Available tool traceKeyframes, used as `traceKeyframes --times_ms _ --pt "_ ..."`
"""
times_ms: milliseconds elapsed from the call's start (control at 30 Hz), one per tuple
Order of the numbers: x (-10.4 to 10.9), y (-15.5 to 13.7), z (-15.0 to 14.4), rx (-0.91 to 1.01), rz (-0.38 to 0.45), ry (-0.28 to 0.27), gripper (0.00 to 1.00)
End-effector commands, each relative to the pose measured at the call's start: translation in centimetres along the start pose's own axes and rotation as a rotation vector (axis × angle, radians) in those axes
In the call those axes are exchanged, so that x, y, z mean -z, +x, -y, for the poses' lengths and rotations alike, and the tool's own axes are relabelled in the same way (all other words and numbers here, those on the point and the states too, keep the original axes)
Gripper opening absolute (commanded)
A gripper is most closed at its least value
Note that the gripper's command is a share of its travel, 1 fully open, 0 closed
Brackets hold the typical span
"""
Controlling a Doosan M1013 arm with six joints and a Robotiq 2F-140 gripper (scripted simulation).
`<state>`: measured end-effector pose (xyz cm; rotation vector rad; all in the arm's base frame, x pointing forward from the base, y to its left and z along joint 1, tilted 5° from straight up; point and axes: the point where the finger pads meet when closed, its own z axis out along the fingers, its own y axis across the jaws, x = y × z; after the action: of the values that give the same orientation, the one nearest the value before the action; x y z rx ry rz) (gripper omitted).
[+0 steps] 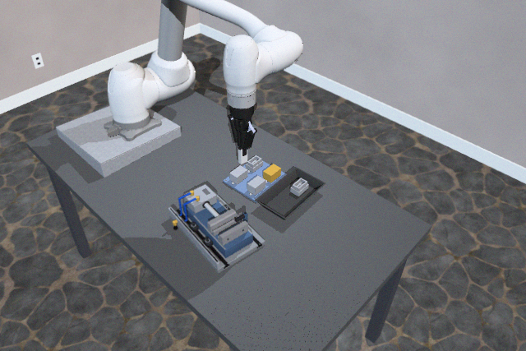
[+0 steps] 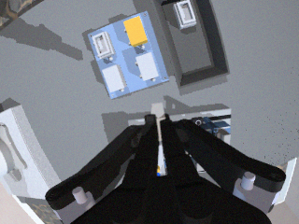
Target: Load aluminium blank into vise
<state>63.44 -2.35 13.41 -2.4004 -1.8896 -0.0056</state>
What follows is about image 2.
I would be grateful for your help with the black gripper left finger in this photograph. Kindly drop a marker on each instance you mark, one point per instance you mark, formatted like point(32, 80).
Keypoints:
point(81, 191)

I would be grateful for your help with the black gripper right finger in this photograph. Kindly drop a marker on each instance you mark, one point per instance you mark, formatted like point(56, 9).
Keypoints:
point(255, 182)

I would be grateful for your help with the yellow rectangular block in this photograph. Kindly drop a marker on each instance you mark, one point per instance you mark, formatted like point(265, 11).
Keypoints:
point(135, 31)

